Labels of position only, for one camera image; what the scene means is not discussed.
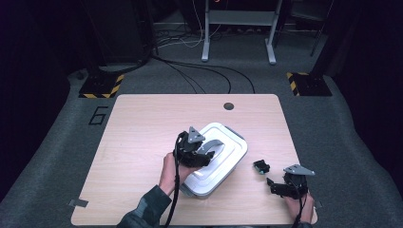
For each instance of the black stand pole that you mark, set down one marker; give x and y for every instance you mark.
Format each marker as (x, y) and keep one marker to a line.
(321, 28)

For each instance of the clear brown plastic container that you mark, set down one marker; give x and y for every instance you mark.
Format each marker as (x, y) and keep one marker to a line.
(236, 132)

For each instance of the small black device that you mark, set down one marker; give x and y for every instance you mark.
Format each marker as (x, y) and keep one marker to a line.
(261, 166)

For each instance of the black yellow striped base plate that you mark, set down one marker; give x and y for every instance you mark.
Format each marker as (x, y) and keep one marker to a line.
(312, 84)
(101, 85)

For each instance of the large black cabinet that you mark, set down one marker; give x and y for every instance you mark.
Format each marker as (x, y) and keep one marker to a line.
(117, 31)

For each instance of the person's left hand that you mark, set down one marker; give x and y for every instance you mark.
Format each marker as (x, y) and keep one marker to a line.
(171, 175)

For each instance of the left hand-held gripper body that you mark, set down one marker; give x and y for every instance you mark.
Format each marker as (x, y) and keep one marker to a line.
(190, 153)

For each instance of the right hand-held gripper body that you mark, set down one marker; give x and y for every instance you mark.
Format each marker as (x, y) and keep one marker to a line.
(296, 186)

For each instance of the grey tape strip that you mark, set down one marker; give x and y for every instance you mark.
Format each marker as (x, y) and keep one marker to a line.
(78, 203)
(318, 204)

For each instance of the white metal desk frame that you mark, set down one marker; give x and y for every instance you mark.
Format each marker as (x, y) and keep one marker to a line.
(207, 34)

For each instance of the person's right hand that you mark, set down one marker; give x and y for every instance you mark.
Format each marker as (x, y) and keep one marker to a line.
(301, 210)

